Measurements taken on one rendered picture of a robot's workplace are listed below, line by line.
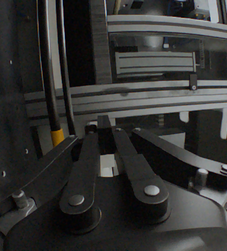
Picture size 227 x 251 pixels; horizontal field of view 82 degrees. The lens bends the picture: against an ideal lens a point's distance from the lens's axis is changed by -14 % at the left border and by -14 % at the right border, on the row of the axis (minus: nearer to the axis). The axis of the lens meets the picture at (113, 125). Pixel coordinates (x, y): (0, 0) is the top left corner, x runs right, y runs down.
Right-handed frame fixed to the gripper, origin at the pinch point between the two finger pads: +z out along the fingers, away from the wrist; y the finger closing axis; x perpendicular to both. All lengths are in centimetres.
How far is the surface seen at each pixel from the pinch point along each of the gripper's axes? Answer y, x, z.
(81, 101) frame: -4.8, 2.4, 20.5
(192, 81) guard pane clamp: 25.9, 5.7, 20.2
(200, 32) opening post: 29.5, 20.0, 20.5
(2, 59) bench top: -19.8, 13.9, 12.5
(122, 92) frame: 5.8, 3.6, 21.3
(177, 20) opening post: 22.3, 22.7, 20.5
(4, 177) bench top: -19.7, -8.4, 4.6
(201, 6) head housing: 44, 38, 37
